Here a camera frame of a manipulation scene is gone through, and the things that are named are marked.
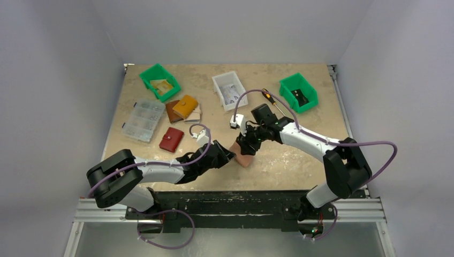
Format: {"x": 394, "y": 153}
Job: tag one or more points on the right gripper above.
{"x": 249, "y": 138}

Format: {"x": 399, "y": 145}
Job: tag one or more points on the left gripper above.
{"x": 225, "y": 155}

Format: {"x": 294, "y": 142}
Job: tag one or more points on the pink card holder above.
{"x": 243, "y": 160}

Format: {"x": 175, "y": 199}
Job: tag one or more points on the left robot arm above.
{"x": 117, "y": 179}

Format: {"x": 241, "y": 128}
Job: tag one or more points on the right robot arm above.
{"x": 345, "y": 166}

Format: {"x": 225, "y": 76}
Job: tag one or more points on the beige card holder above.
{"x": 195, "y": 116}

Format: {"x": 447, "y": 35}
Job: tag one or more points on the cards in white bin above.
{"x": 229, "y": 93}

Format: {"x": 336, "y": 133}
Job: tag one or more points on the red card holder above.
{"x": 171, "y": 139}

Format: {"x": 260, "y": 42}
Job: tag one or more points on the yellow card holder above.
{"x": 185, "y": 106}

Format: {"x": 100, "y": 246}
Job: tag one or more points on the brown card holder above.
{"x": 172, "y": 116}

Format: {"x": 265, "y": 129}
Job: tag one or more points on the cards in green bin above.
{"x": 161, "y": 86}

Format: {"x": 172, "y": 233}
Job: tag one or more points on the yellow black screwdriver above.
{"x": 267, "y": 96}

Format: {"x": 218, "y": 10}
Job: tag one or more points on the white bin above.
{"x": 225, "y": 79}

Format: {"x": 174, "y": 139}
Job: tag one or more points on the black item in bin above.
{"x": 300, "y": 97}

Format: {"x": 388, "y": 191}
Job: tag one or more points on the right green bin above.
{"x": 297, "y": 81}

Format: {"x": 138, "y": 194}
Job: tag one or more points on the green bin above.
{"x": 157, "y": 72}
{"x": 297, "y": 81}

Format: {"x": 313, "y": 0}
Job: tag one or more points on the clear compartment organizer box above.
{"x": 143, "y": 120}

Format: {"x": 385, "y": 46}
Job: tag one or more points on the left green bin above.
{"x": 157, "y": 72}

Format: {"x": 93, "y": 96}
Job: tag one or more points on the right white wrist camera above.
{"x": 238, "y": 121}

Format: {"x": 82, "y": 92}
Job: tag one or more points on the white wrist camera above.
{"x": 201, "y": 138}
{"x": 238, "y": 121}

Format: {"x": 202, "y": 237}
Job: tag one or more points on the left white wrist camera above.
{"x": 201, "y": 138}

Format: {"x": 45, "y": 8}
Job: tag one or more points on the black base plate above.
{"x": 278, "y": 209}

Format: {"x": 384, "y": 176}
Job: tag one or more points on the aluminium frame rail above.
{"x": 349, "y": 210}

